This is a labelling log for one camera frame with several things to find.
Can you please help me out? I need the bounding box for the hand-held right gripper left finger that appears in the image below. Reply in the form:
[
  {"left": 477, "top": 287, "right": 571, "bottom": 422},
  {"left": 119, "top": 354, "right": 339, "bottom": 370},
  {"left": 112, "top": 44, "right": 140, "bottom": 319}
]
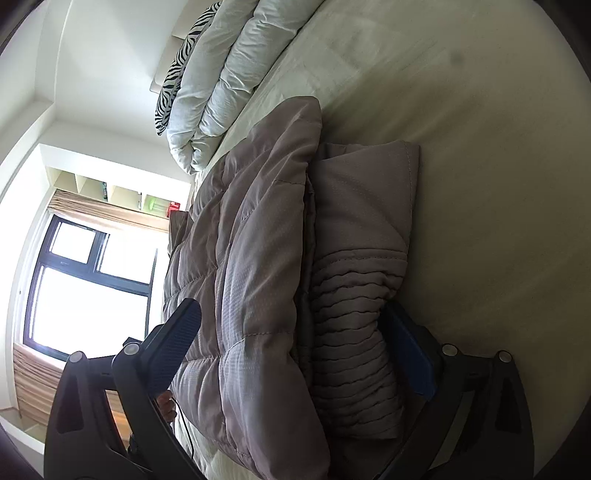
[{"left": 44, "top": 298, "right": 206, "bottom": 480}]

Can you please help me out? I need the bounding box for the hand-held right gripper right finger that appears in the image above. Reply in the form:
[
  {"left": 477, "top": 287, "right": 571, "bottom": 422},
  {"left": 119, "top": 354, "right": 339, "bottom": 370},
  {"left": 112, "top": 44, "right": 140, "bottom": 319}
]
[{"left": 369, "top": 300, "right": 536, "bottom": 480}]

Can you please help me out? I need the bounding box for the taupe quilted puffer jacket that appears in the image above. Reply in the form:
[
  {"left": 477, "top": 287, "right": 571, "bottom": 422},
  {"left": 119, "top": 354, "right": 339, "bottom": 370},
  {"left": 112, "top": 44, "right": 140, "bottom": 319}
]
[{"left": 161, "top": 96, "right": 423, "bottom": 480}]

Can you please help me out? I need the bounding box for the person's left hand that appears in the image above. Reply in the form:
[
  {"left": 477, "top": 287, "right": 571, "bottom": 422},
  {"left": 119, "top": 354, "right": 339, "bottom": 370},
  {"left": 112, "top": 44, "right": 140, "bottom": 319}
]
[{"left": 157, "top": 390, "right": 177, "bottom": 423}]

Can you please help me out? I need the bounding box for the black framed window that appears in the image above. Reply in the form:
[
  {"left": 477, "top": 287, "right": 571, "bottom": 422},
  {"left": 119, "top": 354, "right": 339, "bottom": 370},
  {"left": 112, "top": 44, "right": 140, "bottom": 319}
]
[{"left": 23, "top": 215, "right": 160, "bottom": 361}]

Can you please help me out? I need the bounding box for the beige curtain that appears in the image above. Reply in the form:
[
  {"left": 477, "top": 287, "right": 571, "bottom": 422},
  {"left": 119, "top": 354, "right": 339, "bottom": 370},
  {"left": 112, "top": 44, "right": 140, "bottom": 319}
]
[
  {"left": 48, "top": 189, "right": 171, "bottom": 232},
  {"left": 11, "top": 344, "right": 65, "bottom": 425}
]

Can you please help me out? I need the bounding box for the bed with beige sheet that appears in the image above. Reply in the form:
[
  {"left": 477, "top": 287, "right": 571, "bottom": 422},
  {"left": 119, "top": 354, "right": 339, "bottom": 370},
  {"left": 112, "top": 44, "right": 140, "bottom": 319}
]
[{"left": 185, "top": 0, "right": 591, "bottom": 480}]

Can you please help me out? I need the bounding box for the white folded duvet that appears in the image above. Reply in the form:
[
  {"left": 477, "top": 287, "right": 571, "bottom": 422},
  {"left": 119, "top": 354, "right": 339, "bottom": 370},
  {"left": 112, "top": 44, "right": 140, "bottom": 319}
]
[{"left": 166, "top": 0, "right": 324, "bottom": 175}]

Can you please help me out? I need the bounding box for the zebra striped pillow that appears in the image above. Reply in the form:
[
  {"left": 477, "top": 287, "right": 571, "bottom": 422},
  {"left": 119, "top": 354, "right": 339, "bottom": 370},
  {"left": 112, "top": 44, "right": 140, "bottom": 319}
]
[{"left": 154, "top": 2, "right": 222, "bottom": 137}]

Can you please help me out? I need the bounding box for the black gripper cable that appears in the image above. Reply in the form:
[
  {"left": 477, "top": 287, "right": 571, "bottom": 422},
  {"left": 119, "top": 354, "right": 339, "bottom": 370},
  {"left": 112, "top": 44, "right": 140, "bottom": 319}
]
[{"left": 171, "top": 392, "right": 197, "bottom": 462}]

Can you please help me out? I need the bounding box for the cream wall shelf unit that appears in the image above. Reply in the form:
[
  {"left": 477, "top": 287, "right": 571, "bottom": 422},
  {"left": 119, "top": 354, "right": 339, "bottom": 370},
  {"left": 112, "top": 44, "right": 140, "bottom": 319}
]
[{"left": 46, "top": 168, "right": 192, "bottom": 217}]

